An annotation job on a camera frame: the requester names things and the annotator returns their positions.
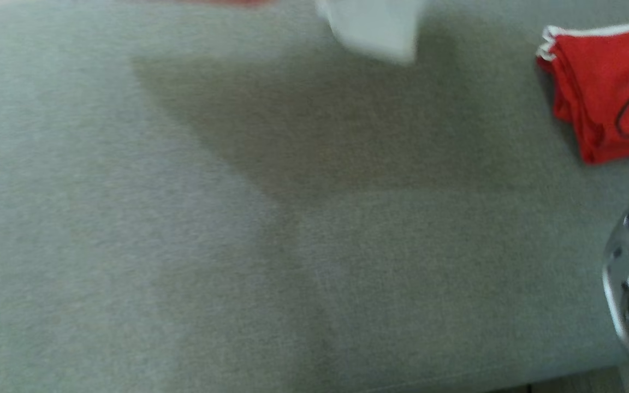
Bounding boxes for red and white jersey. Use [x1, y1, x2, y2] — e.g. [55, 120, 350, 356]
[129, 0, 428, 66]

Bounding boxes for large grey sofa seat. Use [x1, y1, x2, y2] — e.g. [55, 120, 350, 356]
[0, 0, 629, 393]

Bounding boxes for red shorts with white stripe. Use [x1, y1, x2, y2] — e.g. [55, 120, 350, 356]
[535, 23, 629, 165]

